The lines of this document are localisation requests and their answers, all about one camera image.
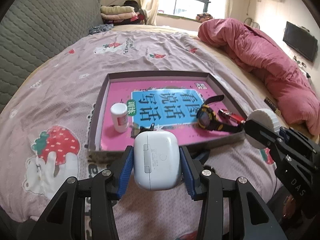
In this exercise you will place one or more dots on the wall mounted television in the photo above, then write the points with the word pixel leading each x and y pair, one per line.
pixel 301 41

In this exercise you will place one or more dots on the person's right hand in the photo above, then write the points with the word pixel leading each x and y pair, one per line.
pixel 289 207

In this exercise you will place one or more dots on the white pill bottle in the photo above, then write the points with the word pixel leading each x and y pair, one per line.
pixel 119 116

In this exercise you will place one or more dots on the black yellow digital watch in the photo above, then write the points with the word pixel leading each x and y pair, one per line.
pixel 206 117

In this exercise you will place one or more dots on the red black lighter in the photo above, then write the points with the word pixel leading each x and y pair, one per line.
pixel 231 116

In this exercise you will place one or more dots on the white ribbed jar lid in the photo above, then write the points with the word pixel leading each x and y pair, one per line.
pixel 265 117

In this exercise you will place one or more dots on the black spring hair clip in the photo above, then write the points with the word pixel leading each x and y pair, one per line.
pixel 136 130

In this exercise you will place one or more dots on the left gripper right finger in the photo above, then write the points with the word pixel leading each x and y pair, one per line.
pixel 249 216

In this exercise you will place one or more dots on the grey cardboard box tray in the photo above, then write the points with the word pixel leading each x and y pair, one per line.
pixel 228 103

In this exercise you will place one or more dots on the red pink quilt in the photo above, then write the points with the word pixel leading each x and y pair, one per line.
pixel 255 52

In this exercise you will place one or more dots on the black gold label tag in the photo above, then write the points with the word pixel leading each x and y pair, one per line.
pixel 272 106

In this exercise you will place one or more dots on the blue patterned cloth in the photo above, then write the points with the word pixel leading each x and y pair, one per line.
pixel 100 28

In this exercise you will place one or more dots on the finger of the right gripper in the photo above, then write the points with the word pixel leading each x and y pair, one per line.
pixel 299 142
pixel 266 136

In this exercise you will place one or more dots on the pink children's book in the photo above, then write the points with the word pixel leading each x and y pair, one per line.
pixel 169 105

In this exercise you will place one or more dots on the white earbuds case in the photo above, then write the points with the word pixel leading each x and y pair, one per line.
pixel 156 161

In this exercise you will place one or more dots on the grey quilted headboard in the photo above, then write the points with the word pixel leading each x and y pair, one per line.
pixel 34 31

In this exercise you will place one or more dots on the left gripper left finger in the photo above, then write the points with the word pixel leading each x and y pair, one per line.
pixel 64 216

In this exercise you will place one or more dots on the folded clothes stack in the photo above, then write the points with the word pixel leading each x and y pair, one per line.
pixel 128 13

